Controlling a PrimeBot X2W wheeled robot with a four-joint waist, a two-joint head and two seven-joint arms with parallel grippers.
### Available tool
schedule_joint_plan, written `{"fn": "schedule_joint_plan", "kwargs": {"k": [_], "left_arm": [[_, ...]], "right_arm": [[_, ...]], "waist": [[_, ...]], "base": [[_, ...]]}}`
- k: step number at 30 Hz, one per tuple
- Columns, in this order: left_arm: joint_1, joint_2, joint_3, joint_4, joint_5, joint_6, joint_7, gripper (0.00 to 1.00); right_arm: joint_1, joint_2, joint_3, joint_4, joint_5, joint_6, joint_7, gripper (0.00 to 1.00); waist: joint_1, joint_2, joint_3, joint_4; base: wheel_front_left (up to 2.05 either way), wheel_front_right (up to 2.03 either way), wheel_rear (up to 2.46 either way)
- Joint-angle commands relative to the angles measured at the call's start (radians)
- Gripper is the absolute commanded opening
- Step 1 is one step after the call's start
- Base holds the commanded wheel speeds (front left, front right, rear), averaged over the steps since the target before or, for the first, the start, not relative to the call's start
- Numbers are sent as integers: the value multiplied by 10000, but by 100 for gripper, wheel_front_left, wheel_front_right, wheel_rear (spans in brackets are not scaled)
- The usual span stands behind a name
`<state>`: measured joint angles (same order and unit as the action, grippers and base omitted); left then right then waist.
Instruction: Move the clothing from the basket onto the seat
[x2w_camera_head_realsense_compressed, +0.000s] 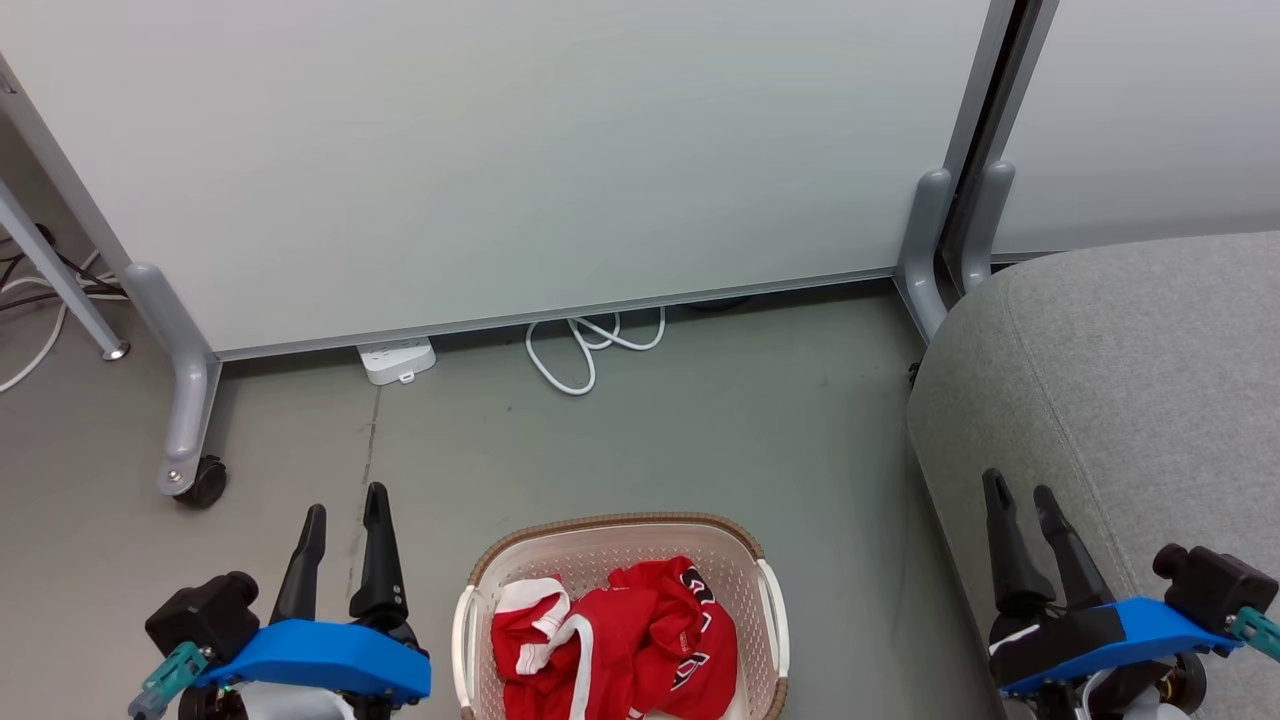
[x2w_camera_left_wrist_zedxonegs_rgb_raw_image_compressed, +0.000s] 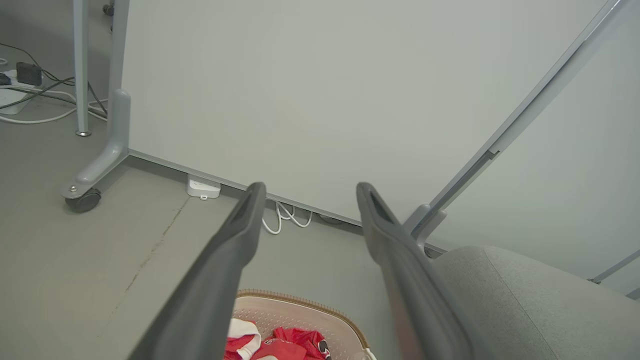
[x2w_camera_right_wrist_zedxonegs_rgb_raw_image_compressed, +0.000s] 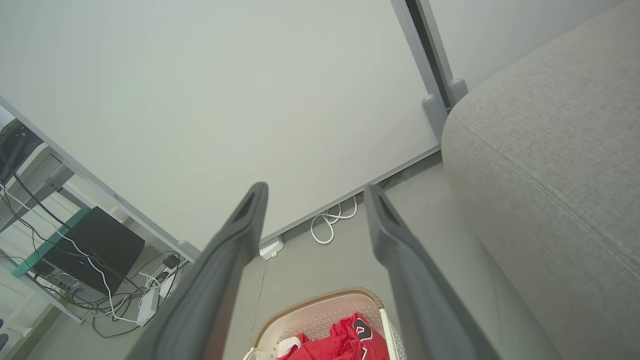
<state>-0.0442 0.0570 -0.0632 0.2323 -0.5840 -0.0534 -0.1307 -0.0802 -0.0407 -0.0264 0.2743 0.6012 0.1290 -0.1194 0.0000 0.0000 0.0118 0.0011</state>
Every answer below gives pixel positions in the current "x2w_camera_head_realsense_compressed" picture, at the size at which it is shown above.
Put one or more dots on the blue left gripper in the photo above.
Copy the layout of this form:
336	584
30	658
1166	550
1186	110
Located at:
320	655

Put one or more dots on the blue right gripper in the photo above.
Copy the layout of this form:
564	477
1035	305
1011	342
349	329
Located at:
1100	640

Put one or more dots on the red garment with white trim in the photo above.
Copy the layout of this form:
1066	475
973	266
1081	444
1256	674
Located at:
520	640

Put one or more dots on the red jersey with black lettering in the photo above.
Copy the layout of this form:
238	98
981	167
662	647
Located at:
665	630

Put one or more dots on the grey fabric sofa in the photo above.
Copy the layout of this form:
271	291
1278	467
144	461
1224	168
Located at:
1130	380

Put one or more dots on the white power strip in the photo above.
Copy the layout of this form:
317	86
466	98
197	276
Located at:
397	358

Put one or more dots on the grey partition leg with caster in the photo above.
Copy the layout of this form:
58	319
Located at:
180	390

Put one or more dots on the cream plastic laundry basket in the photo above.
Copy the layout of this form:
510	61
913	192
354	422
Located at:
600	545

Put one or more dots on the grey metal table leg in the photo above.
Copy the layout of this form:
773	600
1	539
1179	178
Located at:
60	270

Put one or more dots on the large white partition panel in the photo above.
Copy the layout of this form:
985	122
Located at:
520	150

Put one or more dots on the narrow white partition panel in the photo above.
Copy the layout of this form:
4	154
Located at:
1150	110

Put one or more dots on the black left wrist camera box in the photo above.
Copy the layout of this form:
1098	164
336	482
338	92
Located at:
205	615

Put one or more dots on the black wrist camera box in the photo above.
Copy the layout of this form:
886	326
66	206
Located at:
205	615
1215	585

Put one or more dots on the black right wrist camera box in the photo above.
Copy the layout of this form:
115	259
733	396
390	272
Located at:
1215	585

